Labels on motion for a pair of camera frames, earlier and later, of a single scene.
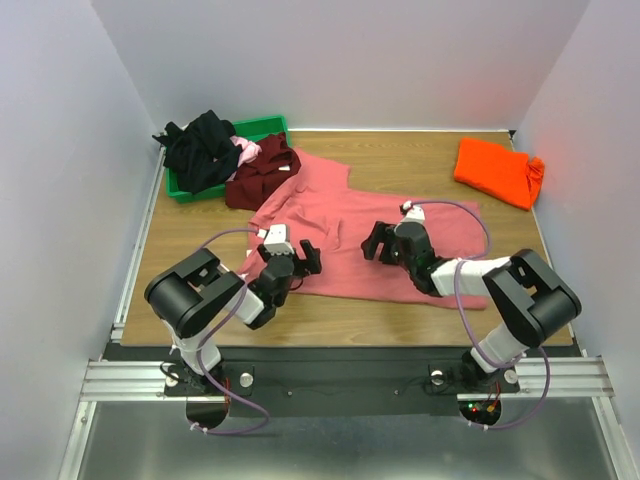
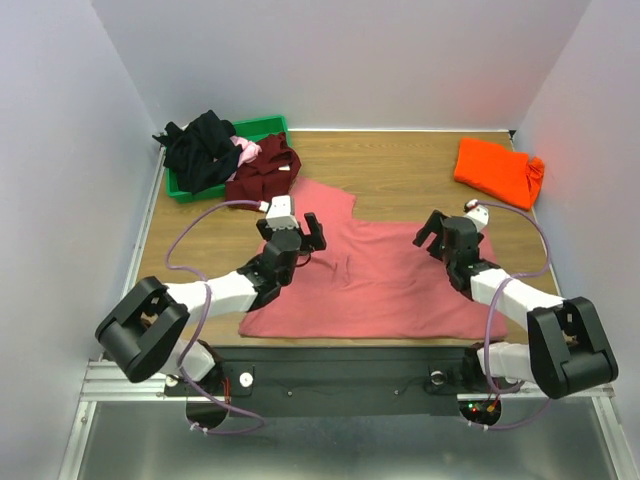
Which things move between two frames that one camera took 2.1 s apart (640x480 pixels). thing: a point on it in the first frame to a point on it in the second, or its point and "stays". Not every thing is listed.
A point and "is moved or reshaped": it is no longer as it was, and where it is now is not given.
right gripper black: (385, 245) to (442, 235)
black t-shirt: (200, 153) stays
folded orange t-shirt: (512, 177) stays
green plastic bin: (254, 129) stays
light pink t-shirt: (249, 151) stays
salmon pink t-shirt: (314, 201) is moved or reshaped
